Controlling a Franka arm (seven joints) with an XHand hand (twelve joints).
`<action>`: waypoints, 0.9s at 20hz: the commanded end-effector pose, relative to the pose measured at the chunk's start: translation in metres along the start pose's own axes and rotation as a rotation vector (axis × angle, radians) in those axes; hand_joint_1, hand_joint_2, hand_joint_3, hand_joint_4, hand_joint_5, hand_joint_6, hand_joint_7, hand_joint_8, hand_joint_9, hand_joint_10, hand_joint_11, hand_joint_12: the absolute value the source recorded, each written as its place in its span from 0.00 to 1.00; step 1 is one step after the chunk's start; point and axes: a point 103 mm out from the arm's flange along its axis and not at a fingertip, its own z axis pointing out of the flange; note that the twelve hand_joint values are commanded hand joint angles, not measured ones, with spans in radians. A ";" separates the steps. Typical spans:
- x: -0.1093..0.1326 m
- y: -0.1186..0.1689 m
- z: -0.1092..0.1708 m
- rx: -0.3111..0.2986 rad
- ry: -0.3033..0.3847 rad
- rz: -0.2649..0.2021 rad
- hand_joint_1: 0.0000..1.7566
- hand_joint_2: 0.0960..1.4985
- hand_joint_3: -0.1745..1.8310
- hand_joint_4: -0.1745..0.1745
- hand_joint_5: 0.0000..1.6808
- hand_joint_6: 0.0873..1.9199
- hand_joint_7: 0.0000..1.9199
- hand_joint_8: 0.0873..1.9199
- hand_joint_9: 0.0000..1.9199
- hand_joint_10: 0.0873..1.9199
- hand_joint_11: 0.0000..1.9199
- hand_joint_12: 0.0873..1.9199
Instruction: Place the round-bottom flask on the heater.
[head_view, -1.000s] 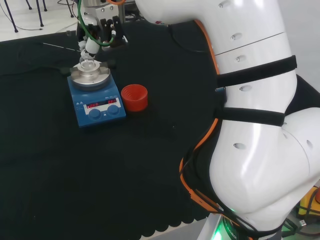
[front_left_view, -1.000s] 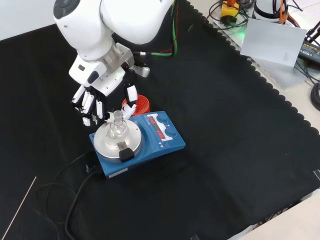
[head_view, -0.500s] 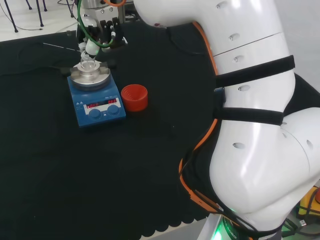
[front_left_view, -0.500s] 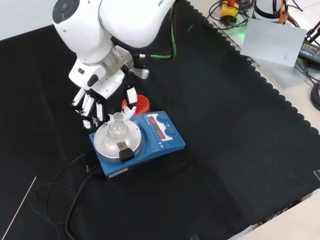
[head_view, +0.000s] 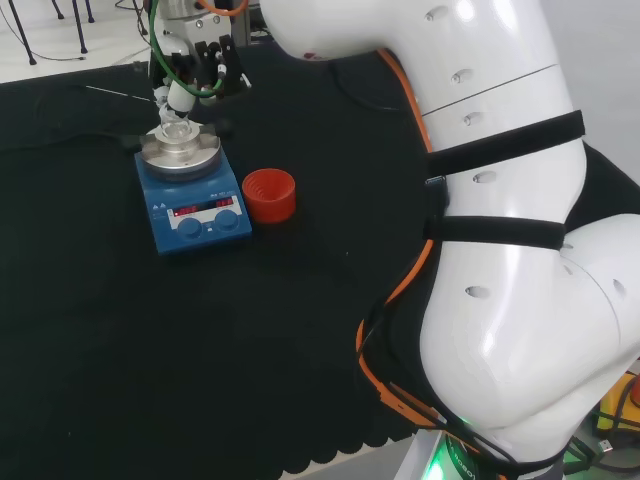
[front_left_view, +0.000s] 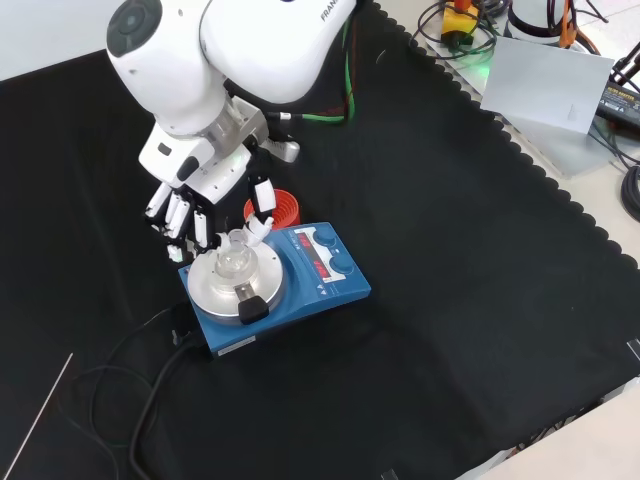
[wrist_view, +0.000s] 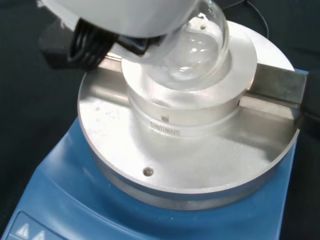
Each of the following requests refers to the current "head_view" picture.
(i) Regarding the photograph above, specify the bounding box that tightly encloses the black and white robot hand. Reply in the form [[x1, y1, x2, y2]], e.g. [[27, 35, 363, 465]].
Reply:
[[148, 14, 252, 122]]

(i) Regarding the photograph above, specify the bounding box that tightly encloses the clear round-bottom glass flask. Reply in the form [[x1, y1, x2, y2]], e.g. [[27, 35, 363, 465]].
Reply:
[[158, 107, 194, 142]]

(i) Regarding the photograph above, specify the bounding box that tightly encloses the blue-base heater with steel block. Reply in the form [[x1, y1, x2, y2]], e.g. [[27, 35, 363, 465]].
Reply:
[[122, 117, 254, 259]]

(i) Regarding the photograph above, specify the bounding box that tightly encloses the thin glass rod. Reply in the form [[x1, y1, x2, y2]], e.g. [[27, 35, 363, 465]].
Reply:
[[84, 84, 157, 104]]

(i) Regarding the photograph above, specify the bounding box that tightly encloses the black tripod leg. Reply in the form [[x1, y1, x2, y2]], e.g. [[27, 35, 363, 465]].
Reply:
[[8, 0, 39, 66], [71, 0, 97, 54]]

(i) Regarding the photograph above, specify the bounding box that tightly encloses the black bench cloth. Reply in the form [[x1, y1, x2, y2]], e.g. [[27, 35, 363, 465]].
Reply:
[[0, 43, 640, 480]]

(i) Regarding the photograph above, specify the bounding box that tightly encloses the yellow stop button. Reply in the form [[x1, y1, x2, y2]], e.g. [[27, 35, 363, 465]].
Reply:
[[596, 370, 640, 432]]

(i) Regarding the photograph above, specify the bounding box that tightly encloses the green cable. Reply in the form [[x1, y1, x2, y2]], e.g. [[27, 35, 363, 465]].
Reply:
[[148, 0, 224, 99]]

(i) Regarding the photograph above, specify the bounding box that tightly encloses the grey metal stand post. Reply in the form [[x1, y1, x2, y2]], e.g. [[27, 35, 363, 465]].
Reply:
[[234, 0, 264, 47]]

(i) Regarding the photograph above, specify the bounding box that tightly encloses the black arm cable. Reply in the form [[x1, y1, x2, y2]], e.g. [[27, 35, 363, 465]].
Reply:
[[329, 59, 417, 112]]

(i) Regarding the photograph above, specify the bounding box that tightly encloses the black heater power cable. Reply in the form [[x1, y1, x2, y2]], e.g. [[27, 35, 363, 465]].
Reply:
[[0, 83, 132, 151]]

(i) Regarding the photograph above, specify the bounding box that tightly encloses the orange ribbed flask ring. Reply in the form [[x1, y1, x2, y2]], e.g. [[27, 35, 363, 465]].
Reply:
[[241, 168, 297, 225]]

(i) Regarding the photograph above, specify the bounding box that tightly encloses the orange cable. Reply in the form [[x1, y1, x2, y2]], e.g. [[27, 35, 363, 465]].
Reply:
[[355, 47, 501, 466]]

